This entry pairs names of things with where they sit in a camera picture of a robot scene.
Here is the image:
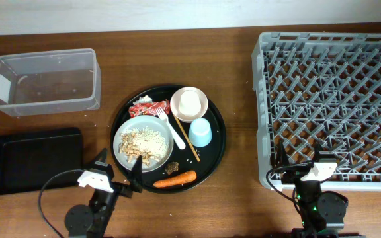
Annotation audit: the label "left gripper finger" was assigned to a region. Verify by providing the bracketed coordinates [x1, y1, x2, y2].
[128, 155, 143, 193]
[85, 148, 108, 166]

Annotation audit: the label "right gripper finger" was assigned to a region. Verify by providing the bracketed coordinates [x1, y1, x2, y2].
[274, 141, 290, 167]
[312, 142, 335, 163]

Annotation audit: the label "rice and food scraps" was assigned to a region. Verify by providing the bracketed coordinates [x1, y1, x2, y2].
[118, 127, 169, 166]

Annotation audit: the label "grey plate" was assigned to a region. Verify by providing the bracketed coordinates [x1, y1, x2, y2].
[112, 116, 174, 173]

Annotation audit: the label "orange carrot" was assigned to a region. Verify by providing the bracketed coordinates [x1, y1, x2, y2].
[153, 170, 197, 188]

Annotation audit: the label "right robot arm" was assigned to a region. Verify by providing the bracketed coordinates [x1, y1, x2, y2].
[271, 142, 349, 238]

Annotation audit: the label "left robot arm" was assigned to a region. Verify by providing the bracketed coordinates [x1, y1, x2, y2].
[64, 149, 142, 237]

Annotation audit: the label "grey dishwasher rack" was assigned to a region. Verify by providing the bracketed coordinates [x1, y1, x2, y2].
[251, 32, 381, 191]

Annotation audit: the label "brown food lump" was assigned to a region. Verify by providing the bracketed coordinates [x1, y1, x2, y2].
[165, 161, 179, 175]

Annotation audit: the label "white plastic fork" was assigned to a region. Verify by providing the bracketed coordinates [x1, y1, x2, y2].
[155, 108, 186, 150]

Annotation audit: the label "round black serving tray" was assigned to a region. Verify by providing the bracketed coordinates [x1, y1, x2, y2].
[110, 85, 226, 194]

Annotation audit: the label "red snack wrapper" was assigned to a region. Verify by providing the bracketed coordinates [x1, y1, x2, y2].
[128, 100, 170, 118]

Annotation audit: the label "crumpled white tissue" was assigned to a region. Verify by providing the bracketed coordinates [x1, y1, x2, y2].
[133, 95, 153, 105]

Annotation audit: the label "wooden chopstick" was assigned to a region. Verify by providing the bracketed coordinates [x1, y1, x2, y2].
[169, 100, 200, 162]

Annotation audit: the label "light blue cup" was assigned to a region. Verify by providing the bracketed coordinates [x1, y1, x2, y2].
[188, 118, 212, 147]

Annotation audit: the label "black rectangular tray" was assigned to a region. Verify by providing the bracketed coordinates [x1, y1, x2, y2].
[0, 128, 83, 195]

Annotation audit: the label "pink bowl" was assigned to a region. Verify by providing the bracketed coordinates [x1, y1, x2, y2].
[171, 87, 208, 123]

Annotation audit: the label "clear plastic bin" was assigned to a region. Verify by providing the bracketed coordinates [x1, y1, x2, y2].
[0, 48, 101, 117]

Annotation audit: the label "white cup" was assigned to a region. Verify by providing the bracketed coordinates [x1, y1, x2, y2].
[179, 90, 201, 116]

